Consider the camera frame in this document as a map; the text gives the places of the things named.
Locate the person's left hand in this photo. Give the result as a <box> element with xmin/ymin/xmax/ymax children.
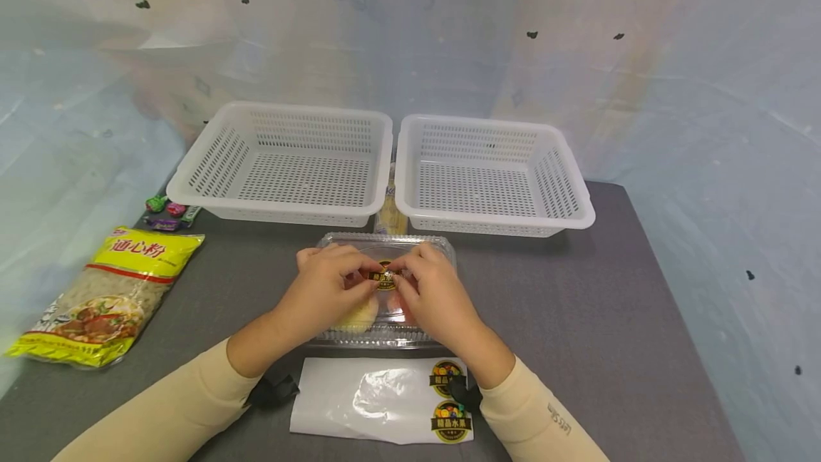
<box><xmin>276</xmin><ymin>243</ymin><xmax>386</xmax><ymax>349</ymax></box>

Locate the person's right hand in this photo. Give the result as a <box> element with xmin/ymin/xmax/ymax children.
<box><xmin>387</xmin><ymin>242</ymin><xmax>483</xmax><ymax>357</ymax></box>

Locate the round black yellow sticker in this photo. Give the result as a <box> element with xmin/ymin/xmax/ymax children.
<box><xmin>359</xmin><ymin>260</ymin><xmax>408</xmax><ymax>292</ymax></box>
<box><xmin>430</xmin><ymin>399</ymin><xmax>475</xmax><ymax>443</ymax></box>
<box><xmin>429</xmin><ymin>359</ymin><xmax>465</xmax><ymax>399</ymax></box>

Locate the clear plastic clamshell container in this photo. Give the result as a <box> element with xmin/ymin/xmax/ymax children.
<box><xmin>307</xmin><ymin>231</ymin><xmax>458</xmax><ymax>349</ymax></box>

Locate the person's right forearm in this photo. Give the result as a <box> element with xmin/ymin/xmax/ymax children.
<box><xmin>447</xmin><ymin>319</ymin><xmax>610</xmax><ymax>462</ymax></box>

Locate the person's left forearm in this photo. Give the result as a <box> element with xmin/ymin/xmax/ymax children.
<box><xmin>51</xmin><ymin>309</ymin><xmax>302</xmax><ymax>462</ymax></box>

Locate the yellow fruit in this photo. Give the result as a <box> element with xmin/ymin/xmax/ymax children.
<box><xmin>332</xmin><ymin>297</ymin><xmax>381</xmax><ymax>335</ymax></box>

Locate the pale yellow snack packet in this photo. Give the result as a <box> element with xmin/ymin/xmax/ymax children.
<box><xmin>373</xmin><ymin>161</ymin><xmax>411</xmax><ymax>237</ymax></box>

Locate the white plastic mesh basket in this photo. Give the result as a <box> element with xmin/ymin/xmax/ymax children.
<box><xmin>166</xmin><ymin>101</ymin><xmax>394</xmax><ymax>228</ymax></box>
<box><xmin>394</xmin><ymin>115</ymin><xmax>597</xmax><ymax>238</ymax></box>

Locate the white sticker backing sheet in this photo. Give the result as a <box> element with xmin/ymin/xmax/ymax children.
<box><xmin>289</xmin><ymin>356</ymin><xmax>476</xmax><ymax>446</ymax></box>

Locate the yellow macaroni packet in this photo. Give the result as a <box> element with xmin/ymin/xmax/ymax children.
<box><xmin>4</xmin><ymin>225</ymin><xmax>206</xmax><ymax>370</ymax></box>

